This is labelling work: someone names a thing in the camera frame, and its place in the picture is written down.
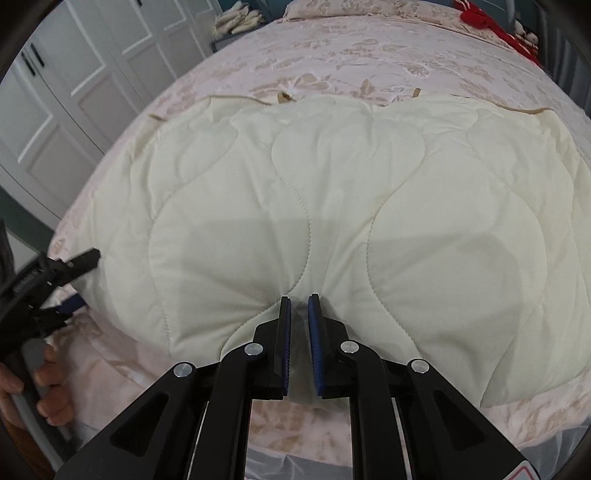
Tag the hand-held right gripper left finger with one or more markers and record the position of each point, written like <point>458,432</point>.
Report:
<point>284,346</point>

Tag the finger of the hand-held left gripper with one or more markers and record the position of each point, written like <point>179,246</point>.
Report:
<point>78,263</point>
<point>69,310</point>

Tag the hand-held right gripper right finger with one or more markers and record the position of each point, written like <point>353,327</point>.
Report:
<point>316,346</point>

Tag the cream quilted jacket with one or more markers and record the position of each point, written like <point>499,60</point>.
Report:
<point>346,207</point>

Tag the pile of beige clothes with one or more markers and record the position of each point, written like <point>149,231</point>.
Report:
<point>240,16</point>

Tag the person's left hand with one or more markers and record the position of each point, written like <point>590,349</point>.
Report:
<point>53,392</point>

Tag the white wardrobe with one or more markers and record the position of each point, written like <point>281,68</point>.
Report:
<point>69,92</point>

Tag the pink floral bed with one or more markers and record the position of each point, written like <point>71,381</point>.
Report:
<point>323,50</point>

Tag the pink floral pillow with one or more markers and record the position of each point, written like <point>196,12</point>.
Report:
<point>318,7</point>

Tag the red garment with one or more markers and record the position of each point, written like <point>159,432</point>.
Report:
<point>494,23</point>

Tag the plush toys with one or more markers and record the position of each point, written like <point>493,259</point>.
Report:
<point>527,33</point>

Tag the grey curtain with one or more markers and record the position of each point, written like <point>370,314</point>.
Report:
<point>565,46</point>

